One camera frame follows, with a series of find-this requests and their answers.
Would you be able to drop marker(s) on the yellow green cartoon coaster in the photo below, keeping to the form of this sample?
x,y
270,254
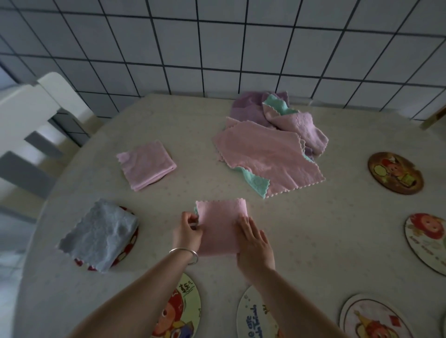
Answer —
x,y
181,310

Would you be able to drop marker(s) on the person's left hand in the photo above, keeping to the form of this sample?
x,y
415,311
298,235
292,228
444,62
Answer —
x,y
186,235

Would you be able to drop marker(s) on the red bordered round coaster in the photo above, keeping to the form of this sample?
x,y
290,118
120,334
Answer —
x,y
128,248

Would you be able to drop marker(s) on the pink cloth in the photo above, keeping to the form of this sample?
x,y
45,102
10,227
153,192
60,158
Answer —
x,y
219,226
146,165

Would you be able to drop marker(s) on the two faces round coaster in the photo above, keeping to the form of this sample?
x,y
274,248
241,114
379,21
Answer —
x,y
426,243

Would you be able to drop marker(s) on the person's right hand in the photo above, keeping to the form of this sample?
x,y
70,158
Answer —
x,y
254,250

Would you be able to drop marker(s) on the grey-blue cloth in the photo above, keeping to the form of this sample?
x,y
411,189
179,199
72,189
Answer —
x,y
101,233

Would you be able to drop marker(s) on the pink rimmed cartoon coaster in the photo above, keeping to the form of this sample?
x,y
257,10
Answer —
x,y
376,320

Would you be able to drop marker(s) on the person's right forearm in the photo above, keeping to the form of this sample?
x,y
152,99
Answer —
x,y
296,310

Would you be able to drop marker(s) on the golden door frame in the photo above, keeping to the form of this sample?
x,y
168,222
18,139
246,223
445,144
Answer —
x,y
433,120

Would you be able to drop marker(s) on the white ice cream coaster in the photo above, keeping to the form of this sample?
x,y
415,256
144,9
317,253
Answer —
x,y
251,317

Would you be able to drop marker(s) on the pile of cloths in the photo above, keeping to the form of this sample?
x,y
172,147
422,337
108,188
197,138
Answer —
x,y
271,153

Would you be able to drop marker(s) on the white wooden chair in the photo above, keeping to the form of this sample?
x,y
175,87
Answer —
x,y
24,108

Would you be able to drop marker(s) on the person's left forearm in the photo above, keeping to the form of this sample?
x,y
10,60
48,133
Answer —
x,y
139,299

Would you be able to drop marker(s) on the dark brown round coaster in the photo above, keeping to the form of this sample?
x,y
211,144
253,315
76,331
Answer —
x,y
395,172

